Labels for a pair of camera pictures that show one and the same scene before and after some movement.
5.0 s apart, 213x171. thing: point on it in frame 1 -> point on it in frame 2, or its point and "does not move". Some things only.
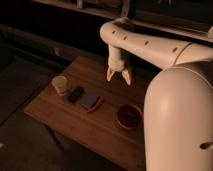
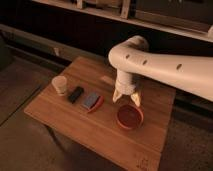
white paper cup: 59,83 does not move
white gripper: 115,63 -> 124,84
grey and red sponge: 93,102 does not move
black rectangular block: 76,93 does not move
